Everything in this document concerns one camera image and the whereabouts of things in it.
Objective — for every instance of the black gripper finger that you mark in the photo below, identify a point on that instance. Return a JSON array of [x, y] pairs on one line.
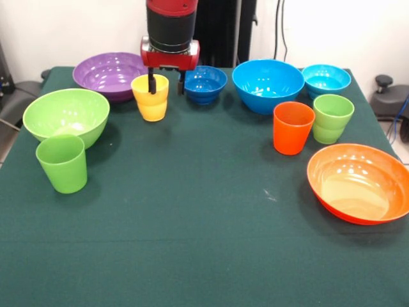
[[152, 85], [180, 88]]

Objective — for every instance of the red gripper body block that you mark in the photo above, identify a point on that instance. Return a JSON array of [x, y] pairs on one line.
[[169, 60]]

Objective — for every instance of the ribbed yellow cup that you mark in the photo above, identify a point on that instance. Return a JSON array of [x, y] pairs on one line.
[[150, 108]]

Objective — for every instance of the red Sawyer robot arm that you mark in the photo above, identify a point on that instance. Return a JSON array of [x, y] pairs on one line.
[[171, 25]]

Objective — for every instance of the dark blue small bowl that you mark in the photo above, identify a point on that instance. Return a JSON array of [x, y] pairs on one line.
[[206, 84]]

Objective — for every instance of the purple bowl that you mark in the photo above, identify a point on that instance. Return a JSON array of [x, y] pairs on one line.
[[108, 73]]

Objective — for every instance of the large blue bowl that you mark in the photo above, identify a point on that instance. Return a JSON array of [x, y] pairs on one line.
[[265, 86]]

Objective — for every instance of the large green bowl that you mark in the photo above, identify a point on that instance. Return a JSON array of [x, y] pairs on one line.
[[64, 108]]

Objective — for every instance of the plain orange cup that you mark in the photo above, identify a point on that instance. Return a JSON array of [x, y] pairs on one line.
[[290, 134]]

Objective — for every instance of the plain green cup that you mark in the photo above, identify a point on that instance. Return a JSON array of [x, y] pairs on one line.
[[64, 172]]

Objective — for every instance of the grey chair base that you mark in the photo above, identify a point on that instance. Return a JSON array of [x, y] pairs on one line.
[[19, 96]]

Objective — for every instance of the dark green table cloth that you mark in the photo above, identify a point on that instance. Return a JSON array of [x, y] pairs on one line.
[[191, 224]]

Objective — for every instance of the light blue small bowl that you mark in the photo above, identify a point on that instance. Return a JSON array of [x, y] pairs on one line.
[[326, 80]]

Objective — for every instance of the ribbed green cup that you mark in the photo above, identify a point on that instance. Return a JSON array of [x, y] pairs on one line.
[[332, 128]]

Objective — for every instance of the wide orange bowl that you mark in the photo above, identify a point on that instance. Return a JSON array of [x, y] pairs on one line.
[[358, 185]]

